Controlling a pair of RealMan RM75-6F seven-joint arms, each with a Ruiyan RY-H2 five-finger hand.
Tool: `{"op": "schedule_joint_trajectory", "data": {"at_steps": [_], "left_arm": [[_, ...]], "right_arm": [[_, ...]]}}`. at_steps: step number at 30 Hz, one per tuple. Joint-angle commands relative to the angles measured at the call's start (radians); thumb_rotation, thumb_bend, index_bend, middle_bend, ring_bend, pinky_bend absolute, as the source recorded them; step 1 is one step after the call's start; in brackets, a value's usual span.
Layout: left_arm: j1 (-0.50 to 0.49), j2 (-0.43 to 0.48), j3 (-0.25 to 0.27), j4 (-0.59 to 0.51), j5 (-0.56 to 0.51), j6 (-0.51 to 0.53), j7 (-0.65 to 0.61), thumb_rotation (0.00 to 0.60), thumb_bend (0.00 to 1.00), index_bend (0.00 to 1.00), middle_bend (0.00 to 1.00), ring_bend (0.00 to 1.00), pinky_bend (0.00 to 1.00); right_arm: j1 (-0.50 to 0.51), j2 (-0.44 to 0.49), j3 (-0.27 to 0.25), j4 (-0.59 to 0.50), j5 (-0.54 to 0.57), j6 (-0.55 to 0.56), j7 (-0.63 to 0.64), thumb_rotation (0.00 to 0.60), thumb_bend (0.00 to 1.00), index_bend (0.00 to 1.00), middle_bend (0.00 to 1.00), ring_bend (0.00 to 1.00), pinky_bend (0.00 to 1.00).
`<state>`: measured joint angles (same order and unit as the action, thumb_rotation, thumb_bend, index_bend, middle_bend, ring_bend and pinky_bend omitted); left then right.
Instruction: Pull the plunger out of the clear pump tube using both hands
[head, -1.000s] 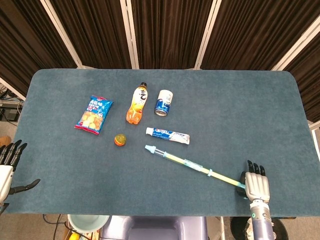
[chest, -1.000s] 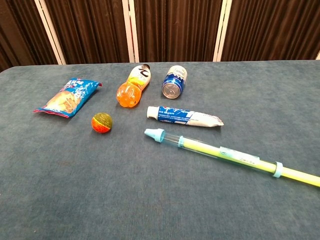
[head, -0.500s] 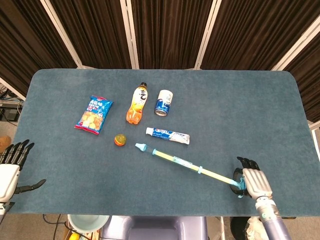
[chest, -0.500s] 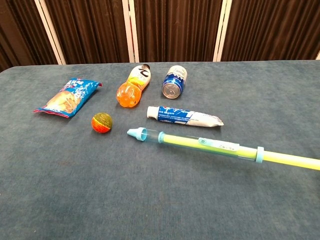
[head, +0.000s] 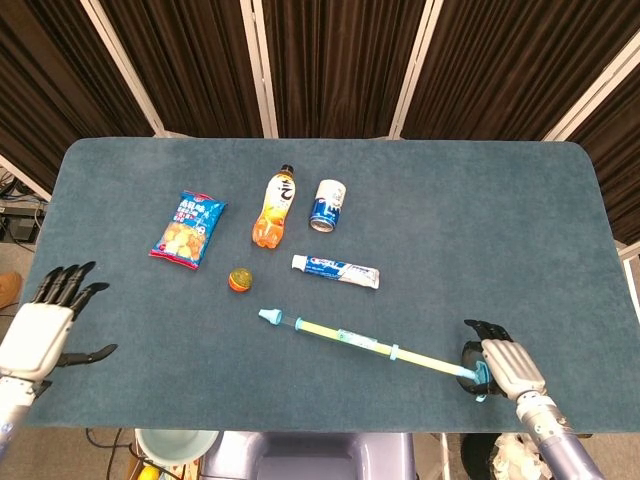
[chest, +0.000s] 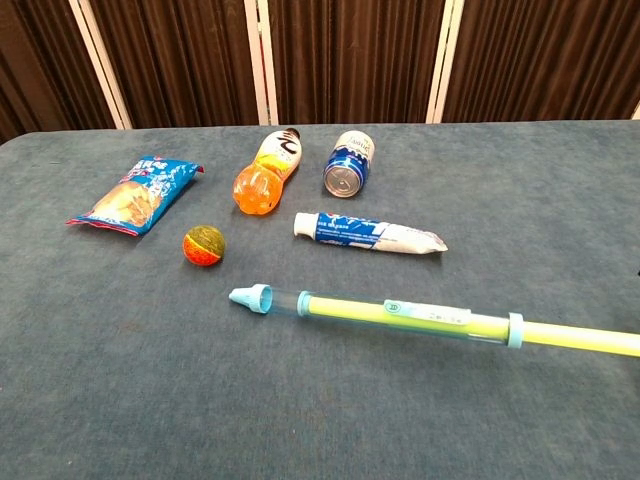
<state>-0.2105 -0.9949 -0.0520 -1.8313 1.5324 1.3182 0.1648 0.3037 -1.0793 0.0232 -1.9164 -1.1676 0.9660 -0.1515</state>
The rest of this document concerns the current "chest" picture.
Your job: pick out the yellow syringe plunger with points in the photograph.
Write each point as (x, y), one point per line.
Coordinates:
(575, 335)

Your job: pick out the white and blue toothpaste tube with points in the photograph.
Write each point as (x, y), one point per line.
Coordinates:
(360, 234)

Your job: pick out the blue and white drink can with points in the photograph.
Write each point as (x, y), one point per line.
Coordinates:
(350, 165)

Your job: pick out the orange drink plastic bottle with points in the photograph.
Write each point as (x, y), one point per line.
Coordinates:
(260, 185)

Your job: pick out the orange and green ball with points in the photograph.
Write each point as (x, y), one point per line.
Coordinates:
(204, 246)

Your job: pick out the brown pleated screen panel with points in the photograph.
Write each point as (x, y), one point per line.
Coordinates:
(35, 65)
(175, 60)
(545, 60)
(355, 60)

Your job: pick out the blue potato chips bag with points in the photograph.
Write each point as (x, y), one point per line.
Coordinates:
(135, 197)

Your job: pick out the blue table cloth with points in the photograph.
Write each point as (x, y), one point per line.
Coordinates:
(150, 375)

